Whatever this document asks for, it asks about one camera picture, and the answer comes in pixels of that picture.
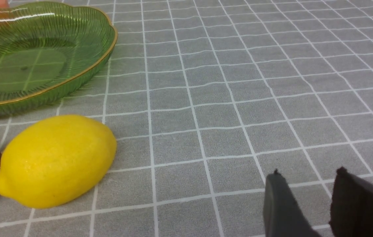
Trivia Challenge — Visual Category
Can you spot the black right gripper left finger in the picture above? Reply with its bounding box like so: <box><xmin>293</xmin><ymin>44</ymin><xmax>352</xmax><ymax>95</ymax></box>
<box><xmin>263</xmin><ymin>169</ymin><xmax>320</xmax><ymax>237</ymax></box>

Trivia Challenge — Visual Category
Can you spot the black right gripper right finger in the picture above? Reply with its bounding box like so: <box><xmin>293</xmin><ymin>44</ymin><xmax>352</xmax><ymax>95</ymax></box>
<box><xmin>330</xmin><ymin>167</ymin><xmax>373</xmax><ymax>237</ymax></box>

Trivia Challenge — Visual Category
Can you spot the grey checked tablecloth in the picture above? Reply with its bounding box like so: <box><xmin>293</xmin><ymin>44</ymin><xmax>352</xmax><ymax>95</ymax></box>
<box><xmin>0</xmin><ymin>0</ymin><xmax>373</xmax><ymax>237</ymax></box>

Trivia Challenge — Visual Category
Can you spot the yellow lemon toy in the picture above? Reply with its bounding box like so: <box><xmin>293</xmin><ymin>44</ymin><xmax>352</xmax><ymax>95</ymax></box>
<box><xmin>0</xmin><ymin>115</ymin><xmax>117</xmax><ymax>209</ymax></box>

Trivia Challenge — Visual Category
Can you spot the green glass leaf plate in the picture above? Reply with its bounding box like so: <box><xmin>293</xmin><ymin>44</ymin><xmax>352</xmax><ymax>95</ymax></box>
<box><xmin>0</xmin><ymin>1</ymin><xmax>118</xmax><ymax>117</ymax></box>

